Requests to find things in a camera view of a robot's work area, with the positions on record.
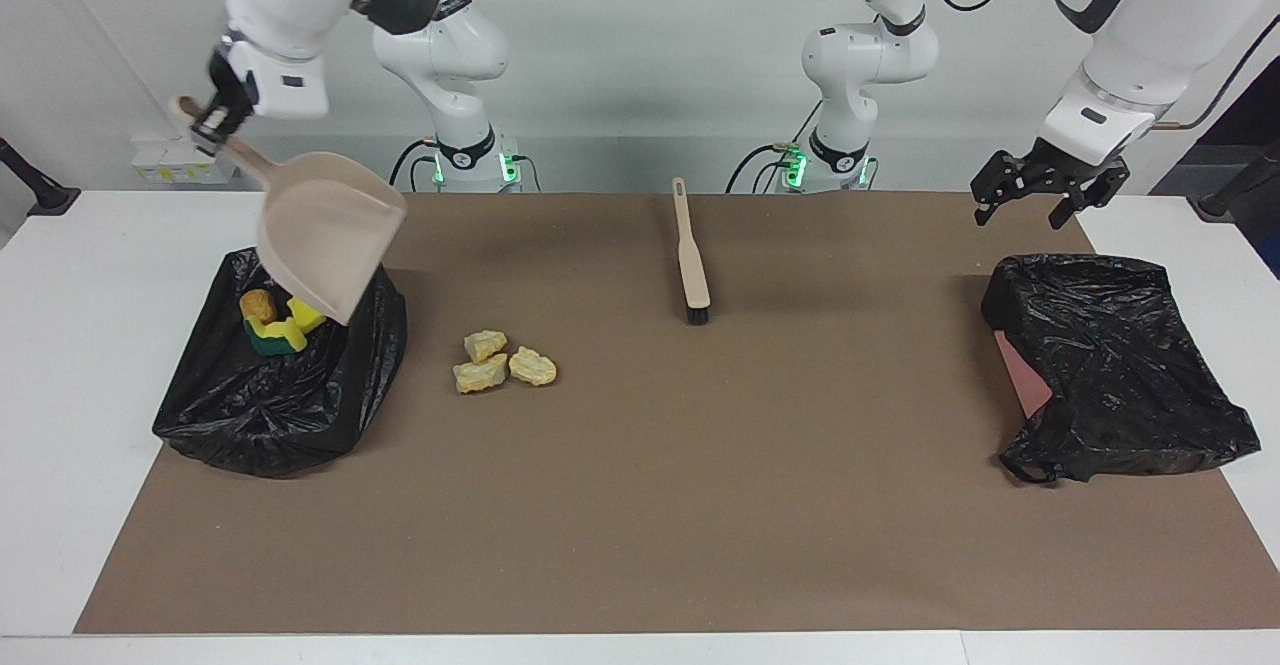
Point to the beige plastic dustpan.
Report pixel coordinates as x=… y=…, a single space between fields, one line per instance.
x=320 y=235

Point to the black trash bag bin liner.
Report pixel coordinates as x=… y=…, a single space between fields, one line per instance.
x=280 y=405

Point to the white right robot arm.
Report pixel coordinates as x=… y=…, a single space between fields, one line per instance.
x=445 y=55

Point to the brown paper table mat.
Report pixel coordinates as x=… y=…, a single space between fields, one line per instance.
x=640 y=565

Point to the dark partition panel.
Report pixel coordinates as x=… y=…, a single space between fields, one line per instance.
x=1255 y=115

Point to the pale yellow foam chunk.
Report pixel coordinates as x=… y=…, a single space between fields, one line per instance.
x=480 y=375
x=485 y=345
x=532 y=367

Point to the brown lump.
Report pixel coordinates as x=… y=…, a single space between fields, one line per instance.
x=257 y=306

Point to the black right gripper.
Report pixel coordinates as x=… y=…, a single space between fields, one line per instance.
x=232 y=73

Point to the beige hand brush black bristles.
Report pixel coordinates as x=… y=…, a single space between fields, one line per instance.
x=692 y=265

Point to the notched yellow sponge green backing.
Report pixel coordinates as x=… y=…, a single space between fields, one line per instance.
x=270 y=340

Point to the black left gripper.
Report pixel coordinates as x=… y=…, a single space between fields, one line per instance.
x=1060 y=170

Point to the black bag over pink bin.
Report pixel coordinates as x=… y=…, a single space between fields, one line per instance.
x=1120 y=365

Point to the white wall socket box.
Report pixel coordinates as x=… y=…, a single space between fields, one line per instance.
x=185 y=167

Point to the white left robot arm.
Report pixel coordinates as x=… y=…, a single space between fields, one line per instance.
x=1150 y=35

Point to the pink bin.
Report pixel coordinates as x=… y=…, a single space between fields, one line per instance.
x=1022 y=380

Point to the black camera stand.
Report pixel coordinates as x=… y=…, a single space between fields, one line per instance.
x=1225 y=200
x=45 y=195

